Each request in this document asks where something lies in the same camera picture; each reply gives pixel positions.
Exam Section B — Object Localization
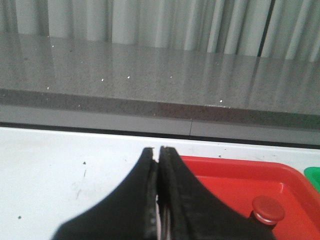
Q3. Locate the grey stone counter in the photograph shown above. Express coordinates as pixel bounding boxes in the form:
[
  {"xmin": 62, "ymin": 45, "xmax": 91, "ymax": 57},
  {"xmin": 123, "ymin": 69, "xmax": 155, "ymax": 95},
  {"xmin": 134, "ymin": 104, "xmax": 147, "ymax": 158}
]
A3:
[{"xmin": 0, "ymin": 33, "xmax": 320, "ymax": 130}]

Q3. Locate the red plastic tray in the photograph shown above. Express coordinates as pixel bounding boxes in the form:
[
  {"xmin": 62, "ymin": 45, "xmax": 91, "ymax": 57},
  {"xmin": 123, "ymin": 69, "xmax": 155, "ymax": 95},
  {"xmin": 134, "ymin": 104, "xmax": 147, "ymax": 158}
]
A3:
[{"xmin": 182, "ymin": 155, "xmax": 320, "ymax": 240}]

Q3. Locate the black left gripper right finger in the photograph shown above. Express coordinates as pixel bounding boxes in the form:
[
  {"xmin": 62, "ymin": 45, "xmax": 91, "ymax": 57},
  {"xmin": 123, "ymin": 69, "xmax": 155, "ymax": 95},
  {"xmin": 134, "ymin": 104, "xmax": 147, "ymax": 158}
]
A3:
[{"xmin": 157, "ymin": 146, "xmax": 275, "ymax": 240}]

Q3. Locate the red mushroom push button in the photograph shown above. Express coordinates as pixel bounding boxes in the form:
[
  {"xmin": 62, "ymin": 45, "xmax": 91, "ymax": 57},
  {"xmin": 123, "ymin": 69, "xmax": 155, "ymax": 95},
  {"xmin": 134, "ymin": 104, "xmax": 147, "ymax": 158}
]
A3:
[{"xmin": 248, "ymin": 195, "xmax": 285, "ymax": 230}]

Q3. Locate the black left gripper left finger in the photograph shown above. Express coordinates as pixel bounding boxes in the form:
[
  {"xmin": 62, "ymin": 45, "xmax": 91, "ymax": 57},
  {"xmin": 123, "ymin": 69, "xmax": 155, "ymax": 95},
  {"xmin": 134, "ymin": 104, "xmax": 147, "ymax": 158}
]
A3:
[{"xmin": 53, "ymin": 147, "xmax": 158, "ymax": 240}]

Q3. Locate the green plastic tray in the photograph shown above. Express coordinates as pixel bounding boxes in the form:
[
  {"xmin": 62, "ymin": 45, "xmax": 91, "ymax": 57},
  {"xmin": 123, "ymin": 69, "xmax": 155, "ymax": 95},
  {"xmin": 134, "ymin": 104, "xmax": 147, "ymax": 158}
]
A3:
[{"xmin": 303, "ymin": 166, "xmax": 320, "ymax": 192}]

